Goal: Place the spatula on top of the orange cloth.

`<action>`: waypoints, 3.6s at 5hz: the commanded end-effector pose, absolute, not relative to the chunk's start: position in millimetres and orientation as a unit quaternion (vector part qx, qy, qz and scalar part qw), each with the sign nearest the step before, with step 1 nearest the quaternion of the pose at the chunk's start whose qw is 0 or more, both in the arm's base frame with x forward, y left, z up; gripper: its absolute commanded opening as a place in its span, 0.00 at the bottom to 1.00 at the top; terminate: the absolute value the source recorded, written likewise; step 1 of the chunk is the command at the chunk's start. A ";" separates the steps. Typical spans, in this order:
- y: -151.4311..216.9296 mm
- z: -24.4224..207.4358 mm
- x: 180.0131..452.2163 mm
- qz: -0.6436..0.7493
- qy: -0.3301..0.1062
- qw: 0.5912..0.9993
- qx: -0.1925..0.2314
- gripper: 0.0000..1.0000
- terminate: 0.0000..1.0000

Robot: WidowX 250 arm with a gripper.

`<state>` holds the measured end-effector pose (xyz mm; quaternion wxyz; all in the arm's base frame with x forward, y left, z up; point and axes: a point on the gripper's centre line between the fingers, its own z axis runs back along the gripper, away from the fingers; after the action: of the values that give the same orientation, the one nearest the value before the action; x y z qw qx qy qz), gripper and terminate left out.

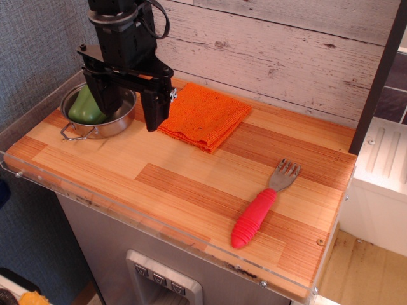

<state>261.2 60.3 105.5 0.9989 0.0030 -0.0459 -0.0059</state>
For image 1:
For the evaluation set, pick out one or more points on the yellow object bottom left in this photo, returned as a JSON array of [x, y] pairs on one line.
[[33, 298]]

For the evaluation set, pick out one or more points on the clear acrylic edge guard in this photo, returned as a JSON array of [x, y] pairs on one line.
[[173, 227]]

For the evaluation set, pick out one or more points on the grey toy fridge cabinet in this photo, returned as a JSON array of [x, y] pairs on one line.
[[130, 266]]

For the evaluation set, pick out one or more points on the red handled metal fork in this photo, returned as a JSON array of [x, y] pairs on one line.
[[250, 221]]

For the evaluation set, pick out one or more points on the white toy sink unit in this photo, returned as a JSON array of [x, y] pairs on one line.
[[375, 206]]

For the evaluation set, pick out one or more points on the dark right shelf post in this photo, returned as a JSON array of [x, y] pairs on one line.
[[384, 67]]

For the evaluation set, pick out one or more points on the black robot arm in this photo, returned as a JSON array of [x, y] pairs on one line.
[[124, 11]]

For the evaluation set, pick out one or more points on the green toy bell pepper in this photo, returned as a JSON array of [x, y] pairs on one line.
[[85, 109]]

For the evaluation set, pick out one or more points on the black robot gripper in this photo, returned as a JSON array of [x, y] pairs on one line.
[[125, 57]]

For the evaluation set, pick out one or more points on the small steel pot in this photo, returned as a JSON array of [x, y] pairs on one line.
[[113, 125]]

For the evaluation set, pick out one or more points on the folded orange cloth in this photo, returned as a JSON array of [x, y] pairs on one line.
[[203, 117]]

